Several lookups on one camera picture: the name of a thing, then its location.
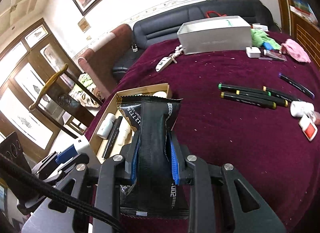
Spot red tote bag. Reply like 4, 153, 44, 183
206, 11, 227, 18

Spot black marker green cap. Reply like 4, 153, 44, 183
217, 83, 271, 96

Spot maroon velvet bedspread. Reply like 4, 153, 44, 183
85, 30, 320, 233

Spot red white small box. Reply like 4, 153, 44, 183
298, 114, 318, 141

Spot black pen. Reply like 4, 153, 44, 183
103, 116, 123, 159

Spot white pill bottle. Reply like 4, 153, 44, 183
290, 101, 315, 117

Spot black marker tan cap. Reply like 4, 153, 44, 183
263, 86, 300, 102

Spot white small bottle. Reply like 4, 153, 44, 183
97, 113, 116, 139

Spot wooden chair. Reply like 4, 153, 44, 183
29, 63, 103, 139

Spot white car key fob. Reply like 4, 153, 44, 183
155, 57, 172, 72

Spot black marker olive cap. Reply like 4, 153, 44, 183
236, 90, 289, 107

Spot black marker yellow caps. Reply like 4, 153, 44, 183
220, 92, 277, 109

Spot black snack packet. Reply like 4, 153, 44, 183
118, 95, 189, 219

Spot white charger block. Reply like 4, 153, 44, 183
246, 46, 261, 58

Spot brown cardboard box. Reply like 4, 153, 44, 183
88, 83, 172, 163

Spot brown upholstered headboard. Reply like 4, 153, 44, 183
78, 24, 132, 98

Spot black braided cable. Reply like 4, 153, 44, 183
0, 152, 123, 233

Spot black leather sofa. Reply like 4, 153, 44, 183
112, 0, 280, 81

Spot wooden dresser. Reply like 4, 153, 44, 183
289, 0, 319, 70

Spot grey paper gift bag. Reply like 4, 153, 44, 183
177, 16, 252, 54

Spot pink cloth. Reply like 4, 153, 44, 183
279, 39, 311, 63

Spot green cloth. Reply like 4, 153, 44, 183
251, 28, 281, 50

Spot black marker purple cap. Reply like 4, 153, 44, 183
278, 73, 315, 100

